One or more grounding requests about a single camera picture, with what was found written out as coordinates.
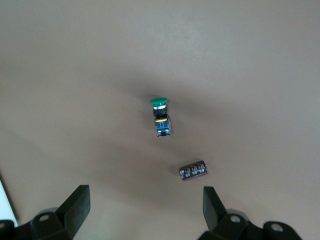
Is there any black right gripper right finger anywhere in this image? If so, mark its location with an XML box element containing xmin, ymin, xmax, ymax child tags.
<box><xmin>198</xmin><ymin>186</ymin><xmax>303</xmax><ymax>240</ymax></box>

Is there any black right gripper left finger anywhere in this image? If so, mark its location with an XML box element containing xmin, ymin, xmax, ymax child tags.
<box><xmin>0</xmin><ymin>184</ymin><xmax>91</xmax><ymax>240</ymax></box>

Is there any green mushroom push button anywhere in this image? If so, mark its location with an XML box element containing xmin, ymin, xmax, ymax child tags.
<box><xmin>149</xmin><ymin>97</ymin><xmax>173</xmax><ymax>138</ymax></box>

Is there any dark cylindrical capacitor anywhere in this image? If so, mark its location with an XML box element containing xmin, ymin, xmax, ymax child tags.
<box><xmin>178</xmin><ymin>160</ymin><xmax>210</xmax><ymax>182</ymax></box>

